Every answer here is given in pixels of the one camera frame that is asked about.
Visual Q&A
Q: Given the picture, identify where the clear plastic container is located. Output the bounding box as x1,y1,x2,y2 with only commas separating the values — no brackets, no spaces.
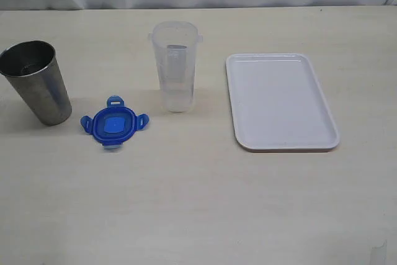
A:
148,20,203,113

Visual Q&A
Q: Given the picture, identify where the blue plastic lid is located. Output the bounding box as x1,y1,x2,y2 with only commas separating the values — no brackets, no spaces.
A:
80,96,149,150

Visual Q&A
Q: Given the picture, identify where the stainless steel cup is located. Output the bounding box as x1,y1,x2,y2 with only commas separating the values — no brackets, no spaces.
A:
1,40,72,126

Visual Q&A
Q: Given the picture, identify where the white rectangular tray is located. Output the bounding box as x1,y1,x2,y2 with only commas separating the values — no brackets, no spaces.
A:
225,53,340,151

